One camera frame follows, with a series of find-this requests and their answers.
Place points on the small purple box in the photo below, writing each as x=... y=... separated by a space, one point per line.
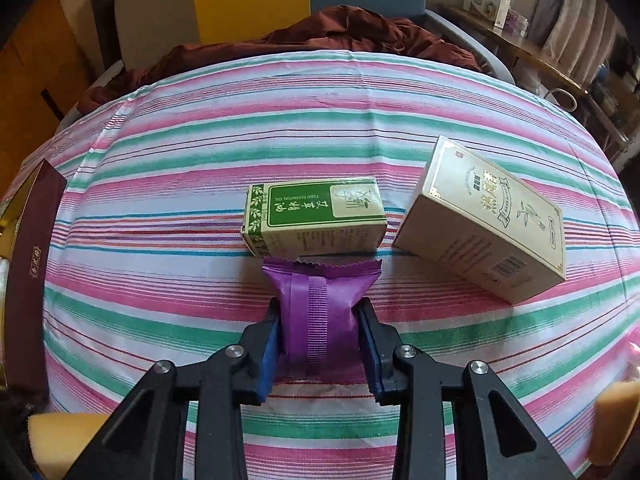
x=517 y=24

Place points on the white metal bed rail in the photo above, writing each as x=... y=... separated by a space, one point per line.
x=495 y=57

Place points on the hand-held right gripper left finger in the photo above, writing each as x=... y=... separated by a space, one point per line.
x=267 y=355

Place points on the beige patterned curtain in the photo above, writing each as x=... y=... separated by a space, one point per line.
x=580 y=25

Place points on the striped bedsheet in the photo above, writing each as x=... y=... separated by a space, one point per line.
x=200 y=150

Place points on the green essential oil box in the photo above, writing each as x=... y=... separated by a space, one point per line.
x=310 y=210

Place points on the wooden desk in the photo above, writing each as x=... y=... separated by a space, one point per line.
x=540 y=57

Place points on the purple snack packet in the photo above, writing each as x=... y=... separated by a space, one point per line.
x=300 y=310

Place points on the beige tea box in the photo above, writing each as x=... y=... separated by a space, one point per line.
x=475 y=230

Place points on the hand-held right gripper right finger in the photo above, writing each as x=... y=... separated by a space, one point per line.
x=369 y=355

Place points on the white cardboard box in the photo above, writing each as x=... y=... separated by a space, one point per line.
x=487 y=2

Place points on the yellow sponge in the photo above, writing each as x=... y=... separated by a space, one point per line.
x=60 y=437
x=612 y=422

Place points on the gold tray with maroon sides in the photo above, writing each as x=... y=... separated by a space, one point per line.
x=35 y=270

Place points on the dark red cloth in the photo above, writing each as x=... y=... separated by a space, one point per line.
x=325 y=35

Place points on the wooden wardrobe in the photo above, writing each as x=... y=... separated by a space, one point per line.
x=35 y=70

